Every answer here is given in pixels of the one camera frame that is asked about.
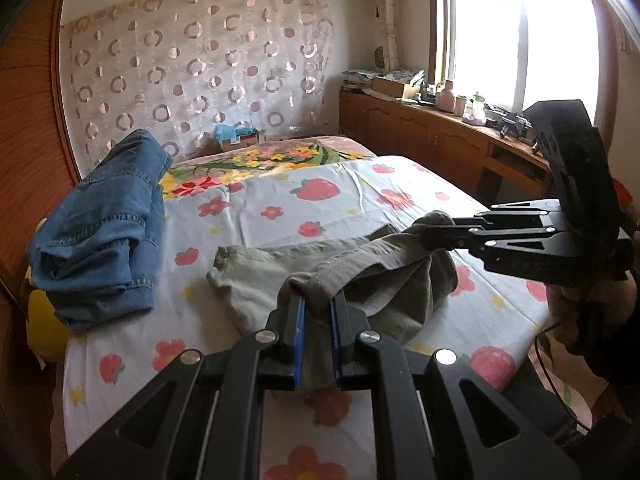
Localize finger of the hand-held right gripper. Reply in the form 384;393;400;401
450;199;568;236
422;225;573;288

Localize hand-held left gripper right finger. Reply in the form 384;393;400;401
329;291;585;480

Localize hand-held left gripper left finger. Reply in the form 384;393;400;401
55;292;306;480

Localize grey-green pants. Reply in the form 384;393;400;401
206;211;458;391

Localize person's right hand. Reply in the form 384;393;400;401
547;275;633;356

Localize black gadget on stand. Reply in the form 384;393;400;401
492;110;533;140

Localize wooden window cabinet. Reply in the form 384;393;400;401
339;87;556;203

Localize pink bottle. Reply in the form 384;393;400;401
435;80;457;112

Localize bed with floral sheet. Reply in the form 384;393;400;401
55;135;557;480

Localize window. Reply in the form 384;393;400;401
429;0;621;133

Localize open cardboard box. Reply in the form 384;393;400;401
372;76;422;101

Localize floral pillow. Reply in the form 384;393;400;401
160;136;377;202

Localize pile of patterned cloth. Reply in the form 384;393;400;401
342;69;388;92

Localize light blue cloth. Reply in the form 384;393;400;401
214;122;256;142

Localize blue denim jeans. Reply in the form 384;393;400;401
27;128;173;332

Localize patterned window curtain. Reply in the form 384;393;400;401
369;0;402;72

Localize yellow plush pillow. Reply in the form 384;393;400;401
25;264;71;367

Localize wooden louvred wardrobe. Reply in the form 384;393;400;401
0;0;85;480

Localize black cable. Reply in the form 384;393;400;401
534;325;593;413

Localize circle-patterned wall curtain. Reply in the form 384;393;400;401
60;0;336;167

